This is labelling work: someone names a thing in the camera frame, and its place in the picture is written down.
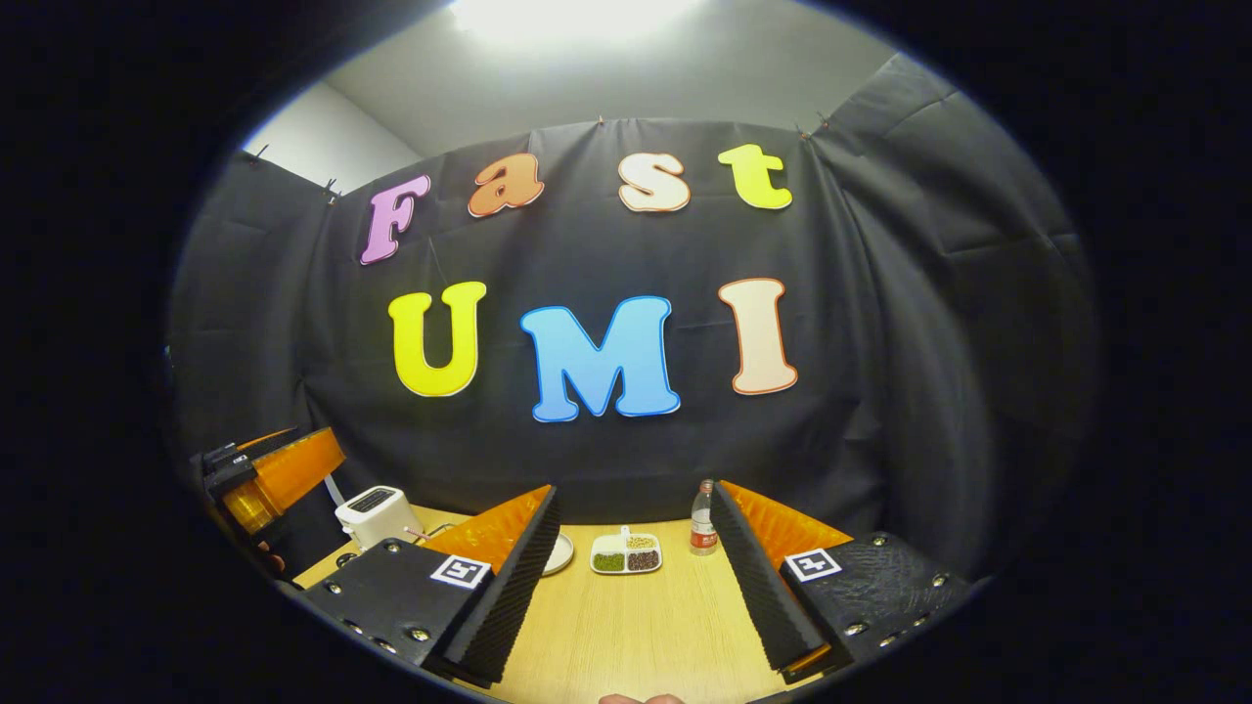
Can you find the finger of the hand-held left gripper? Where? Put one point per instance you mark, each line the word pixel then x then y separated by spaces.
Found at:
pixel 243 504
pixel 298 464

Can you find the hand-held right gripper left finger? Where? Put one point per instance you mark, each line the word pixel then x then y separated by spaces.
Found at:
pixel 509 587

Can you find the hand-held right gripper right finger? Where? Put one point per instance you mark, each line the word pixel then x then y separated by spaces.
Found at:
pixel 758 587

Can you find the round white plate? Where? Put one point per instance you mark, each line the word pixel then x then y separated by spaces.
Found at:
pixel 559 555

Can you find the clear plastic water bottle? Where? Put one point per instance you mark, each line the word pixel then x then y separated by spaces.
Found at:
pixel 702 528

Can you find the white toaster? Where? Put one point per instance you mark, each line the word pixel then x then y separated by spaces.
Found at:
pixel 377 518

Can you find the white divided bean dish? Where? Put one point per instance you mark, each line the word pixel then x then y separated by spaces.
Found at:
pixel 626 555

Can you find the black backdrop cloth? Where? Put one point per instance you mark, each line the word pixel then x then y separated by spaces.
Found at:
pixel 587 244

